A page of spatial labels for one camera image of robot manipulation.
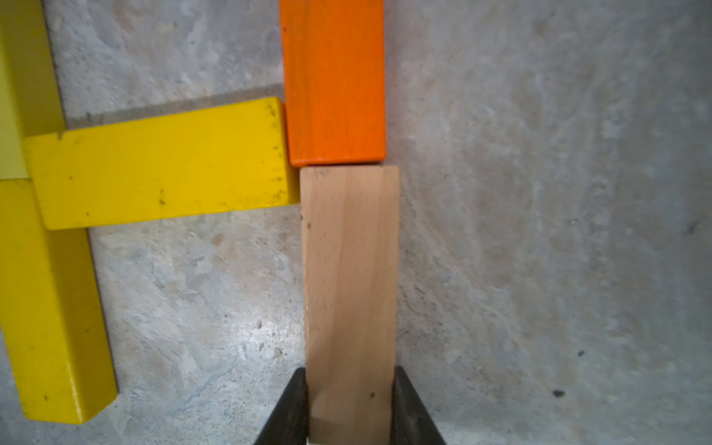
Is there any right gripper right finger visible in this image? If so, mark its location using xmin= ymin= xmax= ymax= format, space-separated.
xmin=390 ymin=366 xmax=446 ymax=445

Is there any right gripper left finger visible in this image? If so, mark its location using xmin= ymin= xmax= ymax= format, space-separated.
xmin=254 ymin=367 xmax=309 ymax=445

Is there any tan block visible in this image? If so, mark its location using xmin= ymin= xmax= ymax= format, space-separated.
xmin=300 ymin=165 xmax=401 ymax=444

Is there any yellow block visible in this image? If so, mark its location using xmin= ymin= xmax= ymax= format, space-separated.
xmin=1 ymin=1 xmax=65 ymax=180
xmin=1 ymin=179 xmax=118 ymax=425
xmin=25 ymin=98 xmax=300 ymax=230

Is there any orange block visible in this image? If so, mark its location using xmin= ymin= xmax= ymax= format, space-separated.
xmin=279 ymin=0 xmax=387 ymax=167

